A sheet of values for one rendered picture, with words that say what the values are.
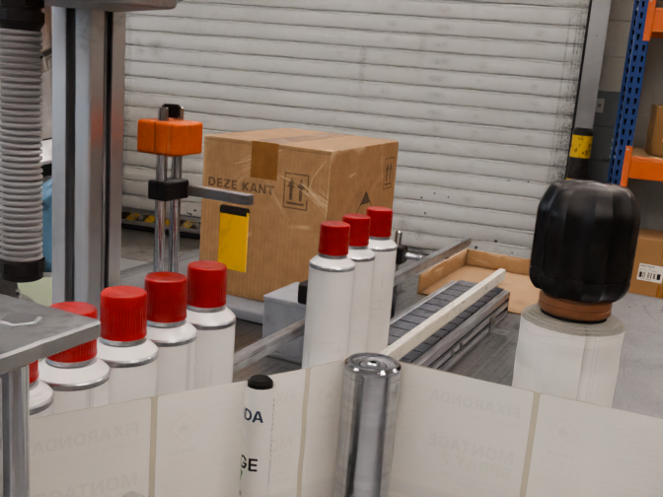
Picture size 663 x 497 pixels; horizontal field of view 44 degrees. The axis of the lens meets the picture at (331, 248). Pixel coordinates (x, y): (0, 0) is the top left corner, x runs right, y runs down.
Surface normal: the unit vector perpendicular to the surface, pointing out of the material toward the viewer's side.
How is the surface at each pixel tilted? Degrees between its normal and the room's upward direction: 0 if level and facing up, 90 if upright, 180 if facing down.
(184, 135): 90
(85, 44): 90
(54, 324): 0
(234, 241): 90
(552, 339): 92
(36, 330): 0
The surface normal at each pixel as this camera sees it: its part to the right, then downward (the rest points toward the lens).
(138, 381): 0.60, 0.22
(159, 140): -0.45, 0.17
